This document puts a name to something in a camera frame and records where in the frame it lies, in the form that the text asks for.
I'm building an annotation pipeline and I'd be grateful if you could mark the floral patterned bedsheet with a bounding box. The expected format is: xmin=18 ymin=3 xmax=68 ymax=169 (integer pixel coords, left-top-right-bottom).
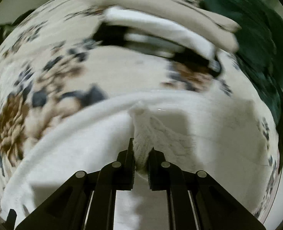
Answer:
xmin=0 ymin=0 xmax=279 ymax=221

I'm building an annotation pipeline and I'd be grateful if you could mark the white knitted sweater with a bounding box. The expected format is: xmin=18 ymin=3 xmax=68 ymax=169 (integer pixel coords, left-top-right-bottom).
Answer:
xmin=0 ymin=90 xmax=278 ymax=229

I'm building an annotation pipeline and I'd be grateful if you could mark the black striped folded garment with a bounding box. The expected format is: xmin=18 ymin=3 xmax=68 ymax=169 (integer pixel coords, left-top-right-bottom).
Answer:
xmin=92 ymin=22 xmax=223 ymax=78

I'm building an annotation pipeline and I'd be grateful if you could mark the white folded garment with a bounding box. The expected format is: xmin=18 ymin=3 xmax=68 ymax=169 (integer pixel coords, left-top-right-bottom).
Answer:
xmin=103 ymin=6 xmax=216 ymax=60

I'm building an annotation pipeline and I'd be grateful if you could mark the beige folded garment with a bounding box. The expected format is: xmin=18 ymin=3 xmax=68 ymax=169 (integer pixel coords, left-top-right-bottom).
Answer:
xmin=88 ymin=0 xmax=240 ymax=53

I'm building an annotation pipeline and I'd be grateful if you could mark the dark green blanket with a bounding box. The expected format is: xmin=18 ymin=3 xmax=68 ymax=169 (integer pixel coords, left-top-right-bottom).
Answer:
xmin=201 ymin=0 xmax=283 ymax=168

